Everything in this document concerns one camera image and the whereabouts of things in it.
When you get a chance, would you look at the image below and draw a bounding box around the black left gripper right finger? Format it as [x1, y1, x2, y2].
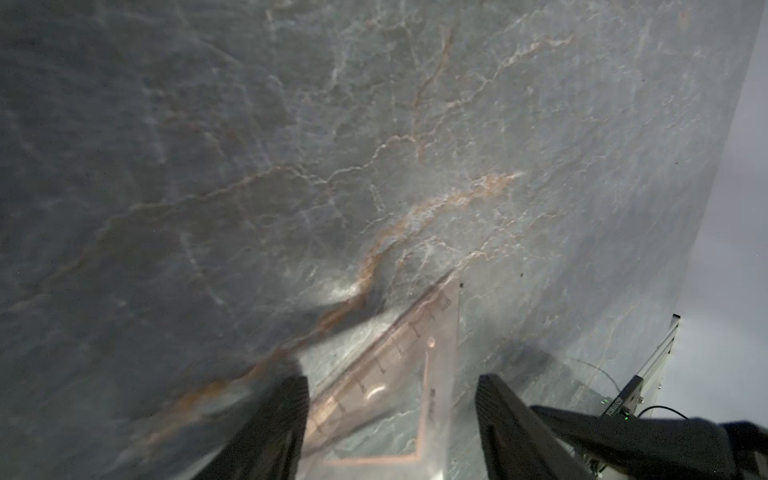
[475, 374, 592, 480]

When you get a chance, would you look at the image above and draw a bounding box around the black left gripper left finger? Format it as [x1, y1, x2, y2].
[194, 376, 310, 480]

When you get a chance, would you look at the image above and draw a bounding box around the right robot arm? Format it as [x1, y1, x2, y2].
[475, 374, 767, 479]

